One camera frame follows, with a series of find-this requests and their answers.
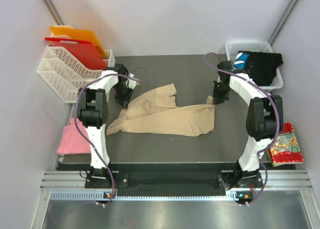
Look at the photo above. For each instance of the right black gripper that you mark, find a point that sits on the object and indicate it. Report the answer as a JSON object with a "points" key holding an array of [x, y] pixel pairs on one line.
{"points": [[218, 99]]}

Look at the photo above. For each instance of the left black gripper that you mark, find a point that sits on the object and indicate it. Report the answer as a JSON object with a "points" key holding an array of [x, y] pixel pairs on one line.
{"points": [[124, 100]]}

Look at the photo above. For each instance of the beige t shirt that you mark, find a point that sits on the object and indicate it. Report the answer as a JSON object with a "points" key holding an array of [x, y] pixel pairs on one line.
{"points": [[156, 112]]}

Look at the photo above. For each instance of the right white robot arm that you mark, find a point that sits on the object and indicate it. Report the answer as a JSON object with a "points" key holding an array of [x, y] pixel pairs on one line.
{"points": [[263, 122]]}

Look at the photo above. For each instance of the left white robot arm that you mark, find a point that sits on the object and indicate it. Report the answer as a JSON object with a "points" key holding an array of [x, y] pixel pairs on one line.
{"points": [[92, 110]]}

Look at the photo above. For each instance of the black t shirt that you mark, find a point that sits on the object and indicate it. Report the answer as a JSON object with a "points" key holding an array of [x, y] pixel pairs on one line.
{"points": [[260, 66]]}

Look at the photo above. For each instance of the white perforated file organizer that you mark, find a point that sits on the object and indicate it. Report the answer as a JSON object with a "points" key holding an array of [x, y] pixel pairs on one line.
{"points": [[64, 73]]}

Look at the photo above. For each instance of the pink folded t shirt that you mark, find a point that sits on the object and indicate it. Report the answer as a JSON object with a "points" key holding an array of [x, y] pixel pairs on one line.
{"points": [[72, 142]]}

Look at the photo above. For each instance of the red plastic folder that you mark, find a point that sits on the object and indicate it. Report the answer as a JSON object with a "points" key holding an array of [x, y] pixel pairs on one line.
{"points": [[83, 50]]}

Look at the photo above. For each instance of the orange plastic folder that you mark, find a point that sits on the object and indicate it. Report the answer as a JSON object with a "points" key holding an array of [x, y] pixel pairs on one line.
{"points": [[80, 34]]}

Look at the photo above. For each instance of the colourful picture book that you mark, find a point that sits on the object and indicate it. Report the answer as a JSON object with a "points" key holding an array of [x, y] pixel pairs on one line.
{"points": [[286, 150]]}

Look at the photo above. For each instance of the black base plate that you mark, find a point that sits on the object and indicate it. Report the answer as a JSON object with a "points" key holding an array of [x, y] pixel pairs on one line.
{"points": [[185, 179]]}

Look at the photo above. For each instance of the white slotted cable duct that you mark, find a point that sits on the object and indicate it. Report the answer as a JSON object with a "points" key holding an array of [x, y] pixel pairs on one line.
{"points": [[104, 196]]}

